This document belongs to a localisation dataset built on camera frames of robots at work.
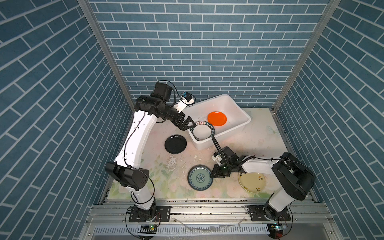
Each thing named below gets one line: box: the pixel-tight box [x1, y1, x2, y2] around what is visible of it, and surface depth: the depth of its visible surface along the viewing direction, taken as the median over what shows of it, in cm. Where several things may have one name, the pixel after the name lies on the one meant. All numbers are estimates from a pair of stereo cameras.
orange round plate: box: [207, 111, 227, 127], surface depth 114 cm
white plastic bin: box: [188, 94, 251, 150], surface depth 107 cm
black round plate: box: [164, 134, 187, 154], surface depth 101 cm
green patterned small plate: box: [187, 164, 214, 191], surface depth 87 cm
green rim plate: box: [190, 121, 215, 141], surface depth 108 cm
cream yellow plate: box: [238, 172, 266, 193], surface depth 86 cm
